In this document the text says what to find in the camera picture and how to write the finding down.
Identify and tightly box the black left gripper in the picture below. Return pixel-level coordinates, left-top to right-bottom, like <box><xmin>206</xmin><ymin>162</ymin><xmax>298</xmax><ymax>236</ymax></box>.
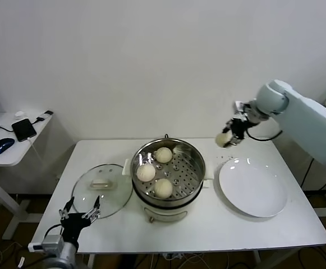
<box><xmin>58</xmin><ymin>195</ymin><xmax>102</xmax><ymax>247</ymax></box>

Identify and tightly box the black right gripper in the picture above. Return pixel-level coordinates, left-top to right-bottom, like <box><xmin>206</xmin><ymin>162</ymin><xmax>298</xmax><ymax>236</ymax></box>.
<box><xmin>221</xmin><ymin>116</ymin><xmax>250</xmax><ymax>148</ymax></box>

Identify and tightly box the white steamed baozi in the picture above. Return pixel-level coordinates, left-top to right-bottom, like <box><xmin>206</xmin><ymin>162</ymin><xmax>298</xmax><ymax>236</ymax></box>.
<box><xmin>215</xmin><ymin>131</ymin><xmax>233</xmax><ymax>149</ymax></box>
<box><xmin>154</xmin><ymin>147</ymin><xmax>173</xmax><ymax>164</ymax></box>
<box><xmin>153</xmin><ymin>178</ymin><xmax>174</xmax><ymax>199</ymax></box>
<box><xmin>136</xmin><ymin>163</ymin><xmax>157</xmax><ymax>182</ymax></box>

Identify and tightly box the round glass pot lid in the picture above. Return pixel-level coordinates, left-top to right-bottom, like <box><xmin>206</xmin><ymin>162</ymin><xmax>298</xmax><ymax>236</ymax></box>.
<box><xmin>71</xmin><ymin>164</ymin><xmax>134</xmax><ymax>220</ymax></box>

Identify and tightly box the stainless steel steamer basket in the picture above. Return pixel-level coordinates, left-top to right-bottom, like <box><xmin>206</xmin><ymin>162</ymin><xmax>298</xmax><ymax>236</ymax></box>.
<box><xmin>130</xmin><ymin>137</ymin><xmax>206</xmax><ymax>203</ymax></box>

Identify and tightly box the steel steamer pot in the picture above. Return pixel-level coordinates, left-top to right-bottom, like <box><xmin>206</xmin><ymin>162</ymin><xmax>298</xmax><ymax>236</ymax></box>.
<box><xmin>122</xmin><ymin>158</ymin><xmax>214</xmax><ymax>224</ymax></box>

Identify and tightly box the white round plate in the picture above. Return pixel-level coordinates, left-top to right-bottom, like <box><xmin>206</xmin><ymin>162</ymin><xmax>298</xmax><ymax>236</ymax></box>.
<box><xmin>218</xmin><ymin>157</ymin><xmax>289</xmax><ymax>219</ymax></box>

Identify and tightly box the white side desk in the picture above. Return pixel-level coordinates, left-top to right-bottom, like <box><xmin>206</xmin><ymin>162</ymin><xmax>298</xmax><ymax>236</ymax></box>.
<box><xmin>0</xmin><ymin>112</ymin><xmax>54</xmax><ymax>242</ymax></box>

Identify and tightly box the black smartphone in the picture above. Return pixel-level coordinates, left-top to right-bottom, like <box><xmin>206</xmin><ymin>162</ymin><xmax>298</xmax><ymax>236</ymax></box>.
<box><xmin>11</xmin><ymin>118</ymin><xmax>37</xmax><ymax>143</ymax></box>

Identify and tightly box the blue computer mouse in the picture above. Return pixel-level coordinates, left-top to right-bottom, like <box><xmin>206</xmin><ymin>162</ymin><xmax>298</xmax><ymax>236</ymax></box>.
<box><xmin>0</xmin><ymin>137</ymin><xmax>15</xmax><ymax>155</ymax></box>

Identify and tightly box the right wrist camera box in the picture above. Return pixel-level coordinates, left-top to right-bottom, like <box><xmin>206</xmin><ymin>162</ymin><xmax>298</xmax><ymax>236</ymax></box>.
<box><xmin>234</xmin><ymin>100</ymin><xmax>250</xmax><ymax>114</ymax></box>

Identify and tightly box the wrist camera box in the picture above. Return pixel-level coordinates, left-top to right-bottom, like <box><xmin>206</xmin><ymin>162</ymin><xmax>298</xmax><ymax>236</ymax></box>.
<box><xmin>234</xmin><ymin>100</ymin><xmax>250</xmax><ymax>114</ymax></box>
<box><xmin>27</xmin><ymin>235</ymin><xmax>64</xmax><ymax>253</ymax></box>

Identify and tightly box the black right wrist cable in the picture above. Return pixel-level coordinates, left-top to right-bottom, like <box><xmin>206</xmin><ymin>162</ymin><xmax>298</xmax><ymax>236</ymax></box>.
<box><xmin>245</xmin><ymin>124</ymin><xmax>284</xmax><ymax>141</ymax></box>

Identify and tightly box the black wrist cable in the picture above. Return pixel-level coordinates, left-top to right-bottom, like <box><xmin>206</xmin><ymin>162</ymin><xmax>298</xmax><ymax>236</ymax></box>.
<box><xmin>44</xmin><ymin>224</ymin><xmax>64</xmax><ymax>239</ymax></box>
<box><xmin>245</xmin><ymin>124</ymin><xmax>284</xmax><ymax>141</ymax></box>

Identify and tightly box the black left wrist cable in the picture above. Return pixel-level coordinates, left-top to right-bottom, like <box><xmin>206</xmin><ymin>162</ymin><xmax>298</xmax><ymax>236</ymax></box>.
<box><xmin>44</xmin><ymin>224</ymin><xmax>64</xmax><ymax>239</ymax></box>

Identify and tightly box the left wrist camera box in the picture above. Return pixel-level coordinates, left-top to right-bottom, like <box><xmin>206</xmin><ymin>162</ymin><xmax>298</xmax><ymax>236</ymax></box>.
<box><xmin>27</xmin><ymin>235</ymin><xmax>64</xmax><ymax>253</ymax></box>

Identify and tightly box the white charging cable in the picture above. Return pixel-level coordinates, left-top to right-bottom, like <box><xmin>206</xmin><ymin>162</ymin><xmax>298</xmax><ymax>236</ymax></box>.
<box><xmin>25</xmin><ymin>137</ymin><xmax>47</xmax><ymax>169</ymax></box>

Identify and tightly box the black power adapter cable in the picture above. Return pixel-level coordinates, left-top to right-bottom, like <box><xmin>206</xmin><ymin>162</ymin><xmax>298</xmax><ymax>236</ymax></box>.
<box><xmin>302</xmin><ymin>158</ymin><xmax>326</xmax><ymax>193</ymax></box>

